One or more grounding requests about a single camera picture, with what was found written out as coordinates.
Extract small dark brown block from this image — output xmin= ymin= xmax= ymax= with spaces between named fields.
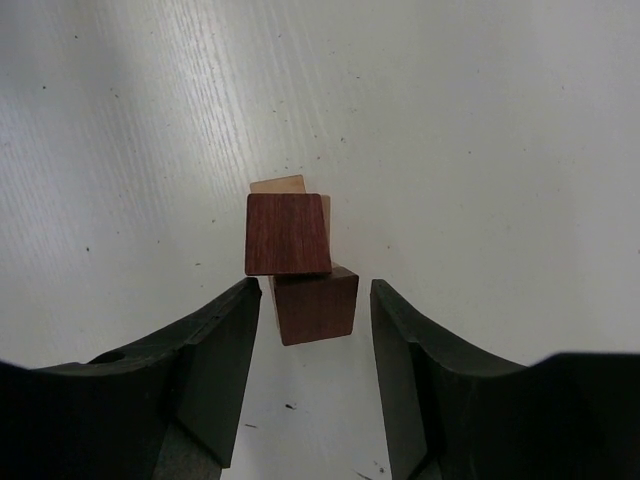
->
xmin=244 ymin=193 xmax=332 ymax=276

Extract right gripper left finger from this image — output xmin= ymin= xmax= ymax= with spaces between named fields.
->
xmin=1 ymin=278 xmax=262 ymax=479

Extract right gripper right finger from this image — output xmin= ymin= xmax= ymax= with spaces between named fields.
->
xmin=370 ymin=279 xmax=639 ymax=479

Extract long light wood block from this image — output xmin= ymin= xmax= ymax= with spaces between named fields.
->
xmin=249 ymin=174 xmax=331 ymax=238

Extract dark red wood cube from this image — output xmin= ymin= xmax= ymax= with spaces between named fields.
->
xmin=270 ymin=265 xmax=359 ymax=346

